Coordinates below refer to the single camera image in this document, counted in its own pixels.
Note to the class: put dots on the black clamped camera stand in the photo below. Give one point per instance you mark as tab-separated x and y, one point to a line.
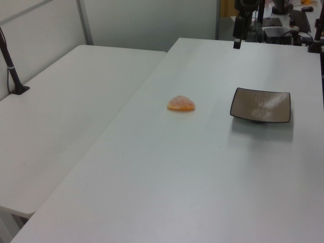
317	35

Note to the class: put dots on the thin black vertical pole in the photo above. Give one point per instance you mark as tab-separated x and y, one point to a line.
261	20

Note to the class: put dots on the black camera stand pole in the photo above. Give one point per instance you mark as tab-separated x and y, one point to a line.
11	69

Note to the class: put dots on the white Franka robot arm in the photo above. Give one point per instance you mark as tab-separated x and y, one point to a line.
245	6

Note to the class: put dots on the black electronics box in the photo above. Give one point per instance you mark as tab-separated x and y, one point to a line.
281	35

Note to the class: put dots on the black keyboard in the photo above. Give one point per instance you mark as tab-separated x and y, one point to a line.
301	21

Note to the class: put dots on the black monitor foot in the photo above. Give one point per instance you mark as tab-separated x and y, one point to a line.
281	7

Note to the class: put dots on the square brown ceramic plate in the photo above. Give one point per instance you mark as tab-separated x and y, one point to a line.
260	106

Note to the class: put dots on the yellow wooden panel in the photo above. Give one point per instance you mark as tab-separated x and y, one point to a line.
226	8

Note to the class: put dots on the black computer mouse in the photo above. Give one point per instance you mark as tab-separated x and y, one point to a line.
307	9

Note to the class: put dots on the grey metal partition post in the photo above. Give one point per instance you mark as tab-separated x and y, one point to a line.
85	22

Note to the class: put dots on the orange sugar-coated bread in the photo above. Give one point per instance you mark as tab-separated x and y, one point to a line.
181	103

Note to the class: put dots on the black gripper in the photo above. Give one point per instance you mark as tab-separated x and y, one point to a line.
238	27

